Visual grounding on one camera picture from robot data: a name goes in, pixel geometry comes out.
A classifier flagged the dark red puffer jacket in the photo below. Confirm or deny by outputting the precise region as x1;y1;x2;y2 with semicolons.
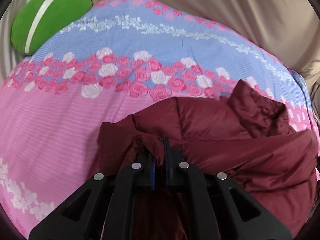
97;81;318;235

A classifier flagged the pink blue floral bedsheet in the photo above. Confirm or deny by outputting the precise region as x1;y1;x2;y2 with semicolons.
1;0;318;237

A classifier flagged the green plush pillow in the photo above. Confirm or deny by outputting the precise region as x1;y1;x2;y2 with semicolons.
11;0;93;56

